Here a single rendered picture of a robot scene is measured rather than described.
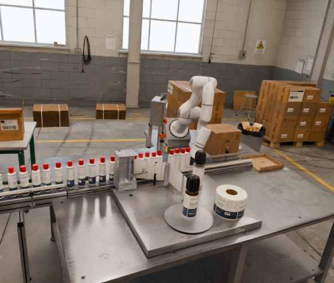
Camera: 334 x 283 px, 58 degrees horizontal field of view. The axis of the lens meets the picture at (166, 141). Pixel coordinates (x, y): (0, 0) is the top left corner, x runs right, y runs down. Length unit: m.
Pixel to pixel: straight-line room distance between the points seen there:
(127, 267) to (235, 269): 0.79
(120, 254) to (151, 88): 6.34
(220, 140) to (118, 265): 1.60
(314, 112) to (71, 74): 5.28
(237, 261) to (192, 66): 6.39
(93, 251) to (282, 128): 4.74
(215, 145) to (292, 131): 3.42
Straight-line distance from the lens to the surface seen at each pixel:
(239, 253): 2.08
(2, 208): 2.22
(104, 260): 1.73
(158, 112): 2.24
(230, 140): 2.93
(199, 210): 2.04
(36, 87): 7.67
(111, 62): 7.53
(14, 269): 3.01
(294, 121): 6.07
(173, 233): 1.83
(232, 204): 1.96
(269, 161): 3.14
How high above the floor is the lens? 2.00
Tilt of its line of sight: 21 degrees down
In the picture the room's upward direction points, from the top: 5 degrees clockwise
